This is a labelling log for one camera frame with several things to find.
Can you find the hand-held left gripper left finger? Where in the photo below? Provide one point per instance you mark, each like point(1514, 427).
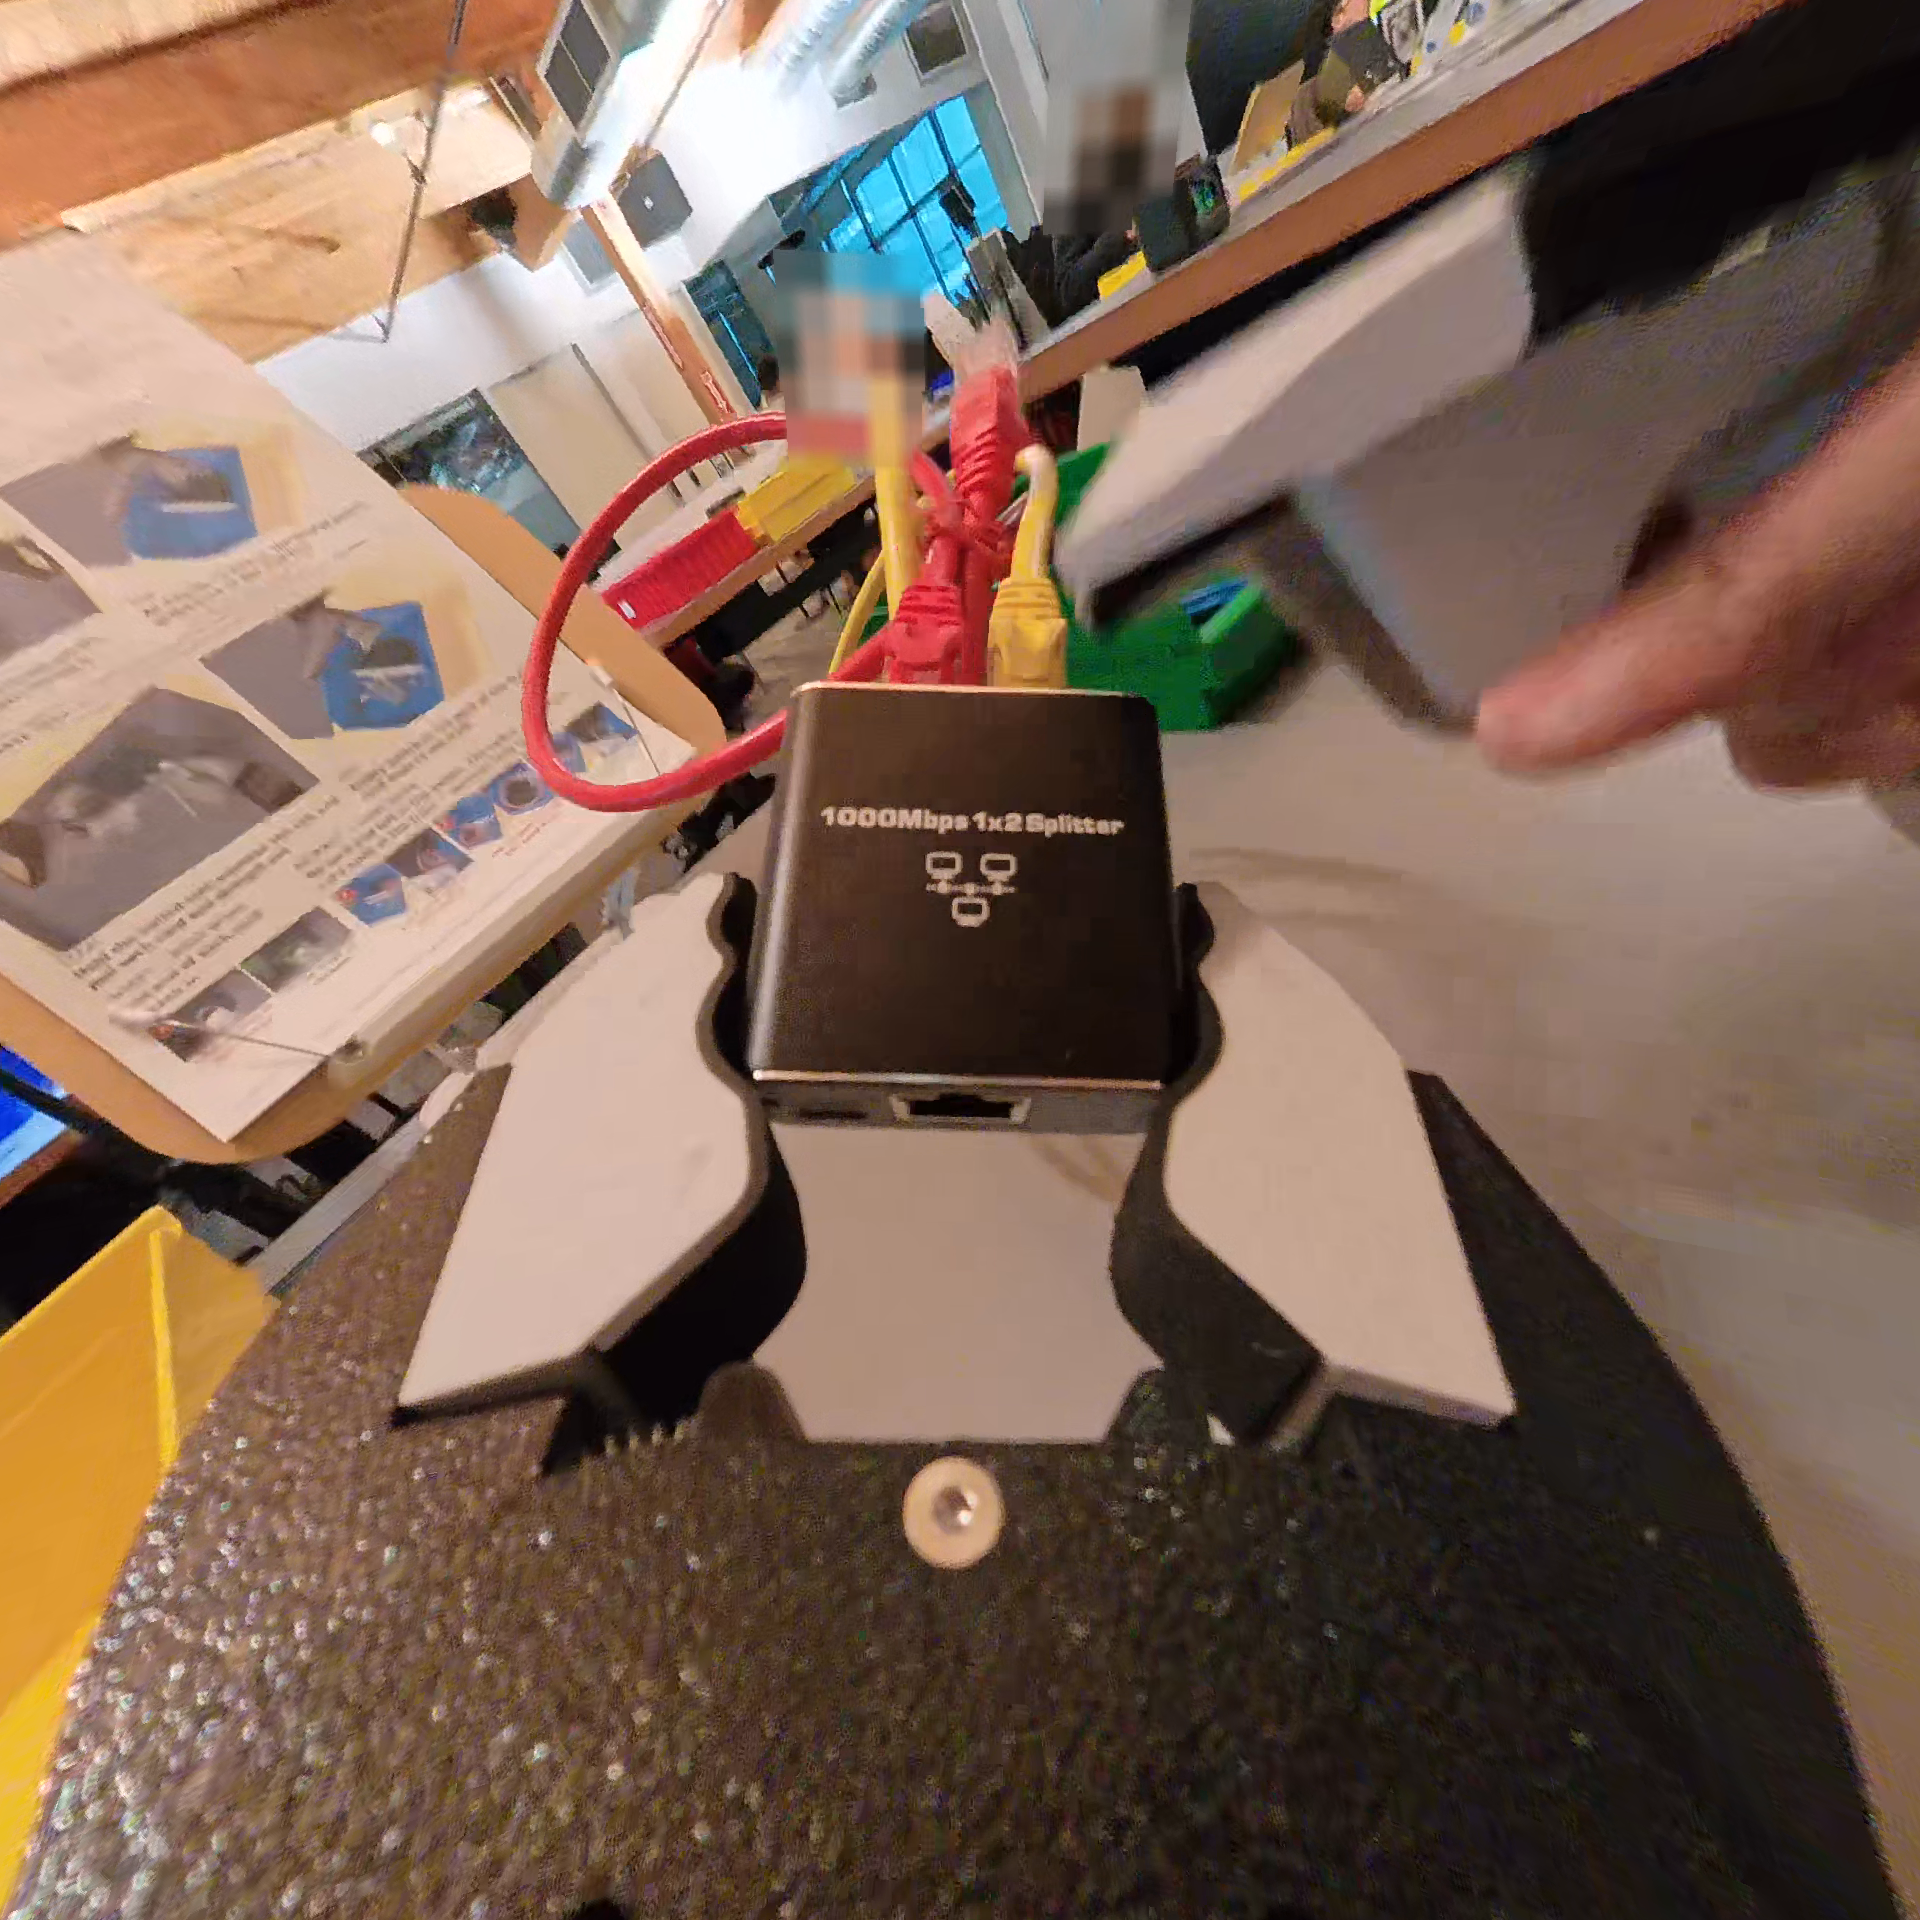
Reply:
point(600, 1171)

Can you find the black wall speaker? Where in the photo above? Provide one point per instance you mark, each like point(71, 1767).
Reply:
point(658, 196)

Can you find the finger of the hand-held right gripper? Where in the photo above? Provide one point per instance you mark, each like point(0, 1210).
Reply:
point(1319, 360)

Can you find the green plastic bin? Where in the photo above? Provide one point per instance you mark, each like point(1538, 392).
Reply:
point(1200, 692)

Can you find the red plastic bin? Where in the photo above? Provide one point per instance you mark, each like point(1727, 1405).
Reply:
point(682, 570)

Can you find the dark pen cup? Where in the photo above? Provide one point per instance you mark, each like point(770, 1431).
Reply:
point(1178, 218)

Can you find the black ethernet splitter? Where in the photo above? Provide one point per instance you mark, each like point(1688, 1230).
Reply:
point(962, 932)

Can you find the person's right hand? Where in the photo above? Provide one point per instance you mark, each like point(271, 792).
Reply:
point(1800, 645)

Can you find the small yellow storage crate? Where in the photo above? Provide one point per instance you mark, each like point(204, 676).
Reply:
point(796, 495)

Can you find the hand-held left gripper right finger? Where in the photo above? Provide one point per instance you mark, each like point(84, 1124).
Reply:
point(1319, 1202)

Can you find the printed instruction sheet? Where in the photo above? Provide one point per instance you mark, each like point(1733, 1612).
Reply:
point(226, 751)

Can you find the yellow plastic bin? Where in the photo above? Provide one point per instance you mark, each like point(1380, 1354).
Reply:
point(91, 1426)

